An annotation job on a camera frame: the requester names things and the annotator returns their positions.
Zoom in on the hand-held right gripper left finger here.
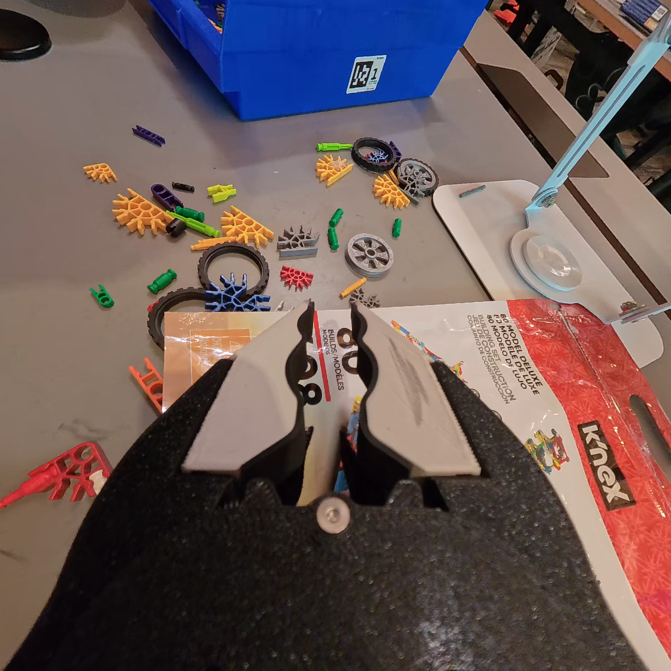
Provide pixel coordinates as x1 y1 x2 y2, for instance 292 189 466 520
182 300 315 501

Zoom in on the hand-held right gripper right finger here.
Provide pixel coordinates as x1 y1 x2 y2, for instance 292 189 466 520
341 303 481 501

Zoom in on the printed toy packaging bag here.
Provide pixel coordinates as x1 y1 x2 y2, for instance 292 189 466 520
163 299 671 666

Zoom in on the blue plastic bin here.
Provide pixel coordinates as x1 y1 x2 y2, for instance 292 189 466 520
148 0 488 122

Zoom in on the pile of construction toy pieces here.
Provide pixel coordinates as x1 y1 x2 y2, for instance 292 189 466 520
194 0 226 35

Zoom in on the orange ladder connector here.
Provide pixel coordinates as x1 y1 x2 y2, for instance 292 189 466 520
129 358 165 414

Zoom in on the blue snowflake connector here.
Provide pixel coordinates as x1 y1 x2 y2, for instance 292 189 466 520
204 274 272 313

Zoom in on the black rubber tire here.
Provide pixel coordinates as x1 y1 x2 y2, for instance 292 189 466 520
351 137 395 172
147 287 210 351
197 242 270 293

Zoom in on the grey wheel hub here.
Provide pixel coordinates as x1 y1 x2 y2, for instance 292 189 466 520
345 233 395 279

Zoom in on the red corner connector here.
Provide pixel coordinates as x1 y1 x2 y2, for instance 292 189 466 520
29 442 113 503

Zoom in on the large yellow connector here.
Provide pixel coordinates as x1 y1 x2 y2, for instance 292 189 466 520
111 189 174 237
220 206 275 248

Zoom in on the white stand base board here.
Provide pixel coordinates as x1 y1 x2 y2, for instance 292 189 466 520
432 180 664 368

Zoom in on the round clear suction disc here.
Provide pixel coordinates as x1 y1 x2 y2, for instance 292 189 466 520
511 231 583 293

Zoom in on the yellow half-round connector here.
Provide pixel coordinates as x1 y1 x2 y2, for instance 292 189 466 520
316 154 354 187
373 175 411 209

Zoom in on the red clip rod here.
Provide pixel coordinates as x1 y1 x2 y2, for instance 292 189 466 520
0 469 58 510

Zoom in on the grey wheel with black tire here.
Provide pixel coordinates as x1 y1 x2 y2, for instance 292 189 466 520
394 159 439 202

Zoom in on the black office chair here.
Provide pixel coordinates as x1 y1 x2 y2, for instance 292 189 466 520
0 8 52 63

